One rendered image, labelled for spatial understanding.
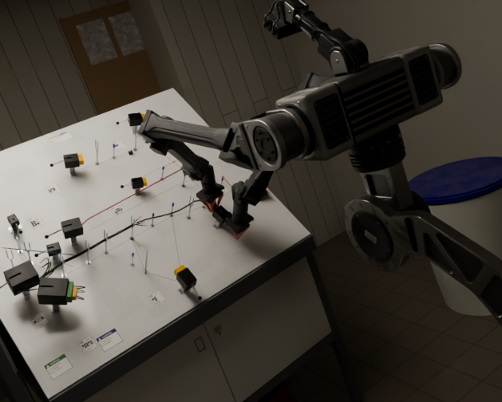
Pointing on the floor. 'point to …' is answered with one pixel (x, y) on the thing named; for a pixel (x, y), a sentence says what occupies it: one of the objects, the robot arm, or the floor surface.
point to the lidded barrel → (474, 215)
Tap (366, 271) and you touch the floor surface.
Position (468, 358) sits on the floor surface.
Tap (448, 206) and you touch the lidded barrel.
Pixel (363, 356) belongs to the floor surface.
